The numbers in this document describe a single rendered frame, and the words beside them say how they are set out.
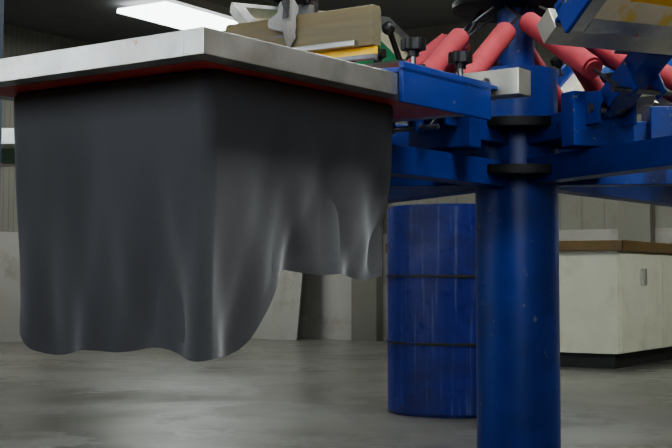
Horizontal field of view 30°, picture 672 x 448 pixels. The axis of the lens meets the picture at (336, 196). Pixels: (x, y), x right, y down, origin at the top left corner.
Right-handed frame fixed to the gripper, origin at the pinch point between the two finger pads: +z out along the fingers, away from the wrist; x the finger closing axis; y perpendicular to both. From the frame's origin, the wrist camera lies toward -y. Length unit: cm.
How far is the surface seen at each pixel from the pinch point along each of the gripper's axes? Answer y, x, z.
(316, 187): -21.7, 22.9, 29.7
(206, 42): -30, 59, 12
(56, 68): 0, 59, 13
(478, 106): -30.6, -14.4, 12.8
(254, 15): 122, -131, -42
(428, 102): -30.6, 2.9, 14.0
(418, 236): 172, -311, 25
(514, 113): -5, -77, 5
